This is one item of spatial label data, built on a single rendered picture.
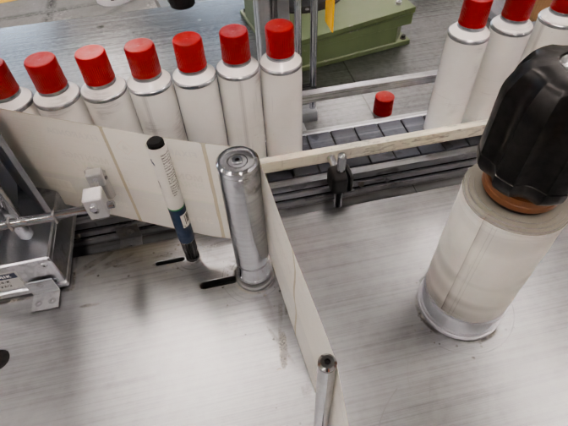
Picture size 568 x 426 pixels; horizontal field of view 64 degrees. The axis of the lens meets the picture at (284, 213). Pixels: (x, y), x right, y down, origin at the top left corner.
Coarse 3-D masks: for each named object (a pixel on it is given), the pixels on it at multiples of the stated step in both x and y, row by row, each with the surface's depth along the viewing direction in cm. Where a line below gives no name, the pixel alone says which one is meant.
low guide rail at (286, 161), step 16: (432, 128) 64; (448, 128) 64; (464, 128) 64; (480, 128) 65; (352, 144) 63; (368, 144) 63; (384, 144) 63; (400, 144) 64; (416, 144) 65; (272, 160) 61; (288, 160) 62; (304, 160) 62; (320, 160) 63
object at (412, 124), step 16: (352, 128) 70; (368, 128) 70; (384, 128) 70; (400, 128) 70; (416, 128) 70; (304, 144) 68; (320, 144) 68; (336, 144) 68; (432, 144) 68; (448, 144) 67; (464, 144) 67; (352, 160) 66; (368, 160) 66; (384, 160) 66; (272, 176) 64; (288, 176) 64; (304, 176) 65
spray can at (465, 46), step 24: (480, 0) 53; (456, 24) 57; (480, 24) 55; (456, 48) 57; (480, 48) 57; (456, 72) 59; (432, 96) 65; (456, 96) 62; (432, 120) 66; (456, 120) 65
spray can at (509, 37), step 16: (512, 0) 55; (528, 0) 54; (496, 16) 59; (512, 16) 56; (528, 16) 56; (496, 32) 58; (512, 32) 56; (528, 32) 57; (496, 48) 59; (512, 48) 58; (496, 64) 60; (512, 64) 60; (480, 80) 63; (496, 80) 62; (480, 96) 64; (496, 96) 64; (464, 112) 68; (480, 112) 66
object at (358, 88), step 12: (420, 72) 65; (432, 72) 65; (348, 84) 64; (360, 84) 64; (372, 84) 64; (384, 84) 64; (396, 84) 65; (408, 84) 65; (420, 84) 66; (312, 96) 63; (324, 96) 64; (336, 96) 64
